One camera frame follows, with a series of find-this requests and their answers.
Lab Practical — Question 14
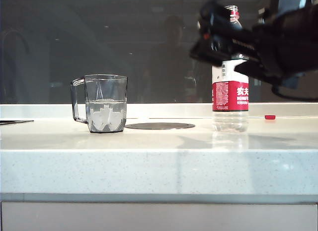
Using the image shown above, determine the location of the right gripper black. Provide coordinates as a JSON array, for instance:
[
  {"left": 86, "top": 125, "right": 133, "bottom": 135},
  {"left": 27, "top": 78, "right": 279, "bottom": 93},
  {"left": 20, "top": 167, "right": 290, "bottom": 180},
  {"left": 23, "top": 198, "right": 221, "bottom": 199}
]
[{"left": 189, "top": 1, "right": 289, "bottom": 85}]

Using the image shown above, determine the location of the clear water bottle red label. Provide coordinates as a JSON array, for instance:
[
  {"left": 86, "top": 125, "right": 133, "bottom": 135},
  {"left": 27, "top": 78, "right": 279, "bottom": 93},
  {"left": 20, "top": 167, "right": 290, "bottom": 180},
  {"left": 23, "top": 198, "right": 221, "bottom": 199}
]
[{"left": 211, "top": 4, "right": 250, "bottom": 133}]

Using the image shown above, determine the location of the round metal countertop disc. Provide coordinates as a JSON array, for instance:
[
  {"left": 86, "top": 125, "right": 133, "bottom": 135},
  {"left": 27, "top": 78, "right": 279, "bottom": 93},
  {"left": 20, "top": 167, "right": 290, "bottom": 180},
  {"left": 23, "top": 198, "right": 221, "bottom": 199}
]
[{"left": 124, "top": 122, "right": 196, "bottom": 130}]

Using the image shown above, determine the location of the white cabinet front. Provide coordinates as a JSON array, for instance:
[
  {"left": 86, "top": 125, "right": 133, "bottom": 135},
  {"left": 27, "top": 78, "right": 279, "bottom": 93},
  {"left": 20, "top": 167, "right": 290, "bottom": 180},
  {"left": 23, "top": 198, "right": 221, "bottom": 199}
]
[{"left": 0, "top": 201, "right": 318, "bottom": 231}]

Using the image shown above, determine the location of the transparent grey faceted mug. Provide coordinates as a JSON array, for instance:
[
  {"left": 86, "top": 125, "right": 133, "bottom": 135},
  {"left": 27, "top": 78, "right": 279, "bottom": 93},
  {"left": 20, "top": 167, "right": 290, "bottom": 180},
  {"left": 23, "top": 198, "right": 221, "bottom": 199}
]
[{"left": 71, "top": 74, "right": 128, "bottom": 134}]

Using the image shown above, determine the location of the black flat panel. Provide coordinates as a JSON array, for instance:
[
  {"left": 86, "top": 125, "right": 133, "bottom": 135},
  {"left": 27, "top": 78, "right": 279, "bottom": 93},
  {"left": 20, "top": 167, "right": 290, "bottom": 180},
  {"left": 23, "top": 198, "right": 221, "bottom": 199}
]
[{"left": 0, "top": 120, "right": 34, "bottom": 126}]

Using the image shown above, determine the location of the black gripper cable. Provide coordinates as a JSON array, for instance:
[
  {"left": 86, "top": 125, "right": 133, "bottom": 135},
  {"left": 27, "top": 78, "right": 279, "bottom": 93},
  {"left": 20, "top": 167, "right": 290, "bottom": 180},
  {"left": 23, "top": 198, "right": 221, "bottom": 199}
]
[{"left": 271, "top": 82, "right": 318, "bottom": 103}]

